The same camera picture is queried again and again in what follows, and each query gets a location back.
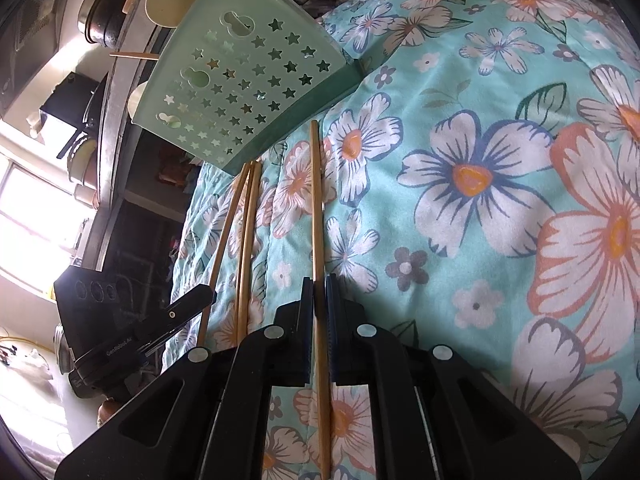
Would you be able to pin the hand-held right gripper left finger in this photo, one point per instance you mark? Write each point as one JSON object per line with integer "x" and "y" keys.
{"x": 299, "y": 330}

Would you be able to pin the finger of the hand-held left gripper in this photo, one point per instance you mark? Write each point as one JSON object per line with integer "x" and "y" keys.
{"x": 192, "y": 301}

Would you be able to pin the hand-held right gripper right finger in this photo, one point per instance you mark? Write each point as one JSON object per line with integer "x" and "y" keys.
{"x": 330, "y": 340}

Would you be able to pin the green utensil holder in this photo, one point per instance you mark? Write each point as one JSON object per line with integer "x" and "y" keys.
{"x": 240, "y": 70}

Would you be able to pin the window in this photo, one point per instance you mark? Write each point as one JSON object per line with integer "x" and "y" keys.
{"x": 30, "y": 220}

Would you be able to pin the grey concrete counter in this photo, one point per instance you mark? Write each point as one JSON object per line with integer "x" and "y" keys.
{"x": 117, "y": 110}

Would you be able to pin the black box appliance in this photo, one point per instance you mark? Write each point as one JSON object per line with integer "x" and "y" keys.
{"x": 70, "y": 100}

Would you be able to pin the floral quilted blanket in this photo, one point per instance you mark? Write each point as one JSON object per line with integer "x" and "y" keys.
{"x": 475, "y": 110}

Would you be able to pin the black pot with steel lid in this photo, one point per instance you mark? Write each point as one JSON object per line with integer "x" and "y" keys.
{"x": 107, "y": 20}

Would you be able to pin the range hood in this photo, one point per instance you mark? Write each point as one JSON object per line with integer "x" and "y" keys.
{"x": 30, "y": 35}

